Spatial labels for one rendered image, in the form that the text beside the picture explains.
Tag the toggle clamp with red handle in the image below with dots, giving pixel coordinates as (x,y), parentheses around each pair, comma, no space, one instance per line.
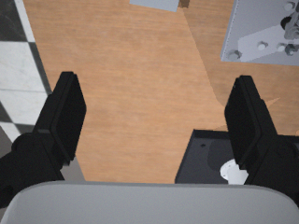
(290,27)

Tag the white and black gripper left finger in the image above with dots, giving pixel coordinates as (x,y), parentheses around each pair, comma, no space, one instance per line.
(53,142)

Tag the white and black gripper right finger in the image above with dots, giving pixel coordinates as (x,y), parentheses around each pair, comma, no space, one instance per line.
(255,142)

